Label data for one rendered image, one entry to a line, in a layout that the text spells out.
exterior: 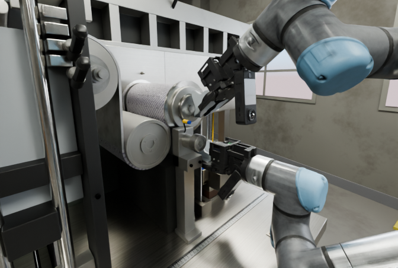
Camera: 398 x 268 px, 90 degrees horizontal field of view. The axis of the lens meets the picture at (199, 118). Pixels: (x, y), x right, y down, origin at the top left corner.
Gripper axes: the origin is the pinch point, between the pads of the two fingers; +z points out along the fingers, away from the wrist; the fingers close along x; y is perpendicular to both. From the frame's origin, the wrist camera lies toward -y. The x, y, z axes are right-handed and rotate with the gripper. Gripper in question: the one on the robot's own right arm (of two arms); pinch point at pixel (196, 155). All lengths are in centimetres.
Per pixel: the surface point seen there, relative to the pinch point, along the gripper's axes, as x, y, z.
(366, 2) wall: -243, 101, -1
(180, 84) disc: 8.1, 22.4, -2.5
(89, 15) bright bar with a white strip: 29.5, 34.1, -5.5
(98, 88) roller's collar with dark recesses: 30.0, 22.4, -8.0
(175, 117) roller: 10.8, 14.3, -3.5
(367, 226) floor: -181, -109, -36
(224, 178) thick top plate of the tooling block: -5.9, -7.7, -6.5
